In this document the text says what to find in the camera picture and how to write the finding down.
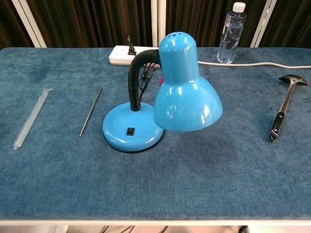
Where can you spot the thin dark metal rod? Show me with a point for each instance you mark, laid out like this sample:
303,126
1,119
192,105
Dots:
91,111

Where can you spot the blue velvet table cloth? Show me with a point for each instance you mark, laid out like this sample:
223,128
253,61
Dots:
73,174

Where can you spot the dark brown curtain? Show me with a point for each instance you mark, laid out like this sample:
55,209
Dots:
97,21

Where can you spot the clear plastic water bottle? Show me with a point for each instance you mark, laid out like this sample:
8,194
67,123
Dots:
230,41

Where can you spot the black metal spatula tool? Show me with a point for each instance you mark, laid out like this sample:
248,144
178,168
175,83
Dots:
286,97

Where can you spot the white power strip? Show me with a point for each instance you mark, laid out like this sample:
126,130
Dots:
120,56

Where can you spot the blue desk lamp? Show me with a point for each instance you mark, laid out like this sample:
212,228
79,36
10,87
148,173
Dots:
187,102

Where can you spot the white frame post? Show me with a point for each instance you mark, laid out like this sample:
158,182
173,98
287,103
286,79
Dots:
263,23
29,23
158,19

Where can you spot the clear plastic wrapped straw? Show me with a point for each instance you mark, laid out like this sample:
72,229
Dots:
30,119

